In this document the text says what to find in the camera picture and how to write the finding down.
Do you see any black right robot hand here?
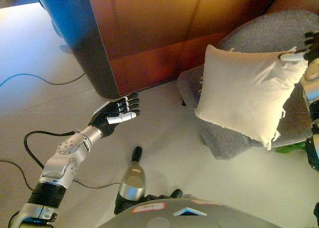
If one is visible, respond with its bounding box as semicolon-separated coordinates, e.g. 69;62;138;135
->
280;30;319;63

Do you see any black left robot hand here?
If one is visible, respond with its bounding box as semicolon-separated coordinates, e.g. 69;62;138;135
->
87;92;141;139

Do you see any cream fringed pillow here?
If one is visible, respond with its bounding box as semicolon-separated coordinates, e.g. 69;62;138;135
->
194;43;309;151

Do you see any grey upholstered armchair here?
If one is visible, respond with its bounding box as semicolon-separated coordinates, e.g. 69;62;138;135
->
177;9;319;161

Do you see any silver left robot leg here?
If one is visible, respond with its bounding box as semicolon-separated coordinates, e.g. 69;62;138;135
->
114;146;147;215

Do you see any silver robot leg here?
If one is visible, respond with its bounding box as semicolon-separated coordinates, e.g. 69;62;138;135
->
114;146;147;215
169;189;184;200

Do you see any small green object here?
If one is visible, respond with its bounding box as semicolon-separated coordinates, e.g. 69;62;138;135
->
275;141;309;155

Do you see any silver right robot leg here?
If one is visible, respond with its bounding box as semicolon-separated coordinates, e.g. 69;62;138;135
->
169;189;184;200

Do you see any grey robot torso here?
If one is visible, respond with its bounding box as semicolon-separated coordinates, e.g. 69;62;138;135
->
98;198;282;228

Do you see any thin dark floor cable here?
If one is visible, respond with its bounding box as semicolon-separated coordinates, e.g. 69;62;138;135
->
0;159;120;191
0;73;86;87

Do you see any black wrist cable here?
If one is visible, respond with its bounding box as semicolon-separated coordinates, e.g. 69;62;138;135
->
23;130;77;170

